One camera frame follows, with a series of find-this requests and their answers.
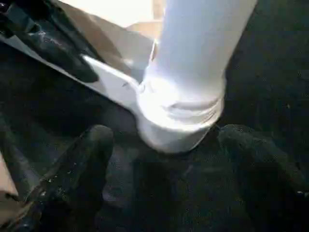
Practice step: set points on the white plastic table top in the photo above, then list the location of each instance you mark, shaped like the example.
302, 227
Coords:
108, 75

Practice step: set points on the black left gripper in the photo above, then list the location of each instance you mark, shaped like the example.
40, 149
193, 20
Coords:
24, 14

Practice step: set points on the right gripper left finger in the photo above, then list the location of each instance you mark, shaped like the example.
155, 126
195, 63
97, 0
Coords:
77, 183

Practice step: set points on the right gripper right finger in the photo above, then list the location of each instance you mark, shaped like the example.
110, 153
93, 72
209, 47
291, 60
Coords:
260, 183

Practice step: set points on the white plastic table leg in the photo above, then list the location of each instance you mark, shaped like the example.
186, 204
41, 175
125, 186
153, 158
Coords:
193, 60

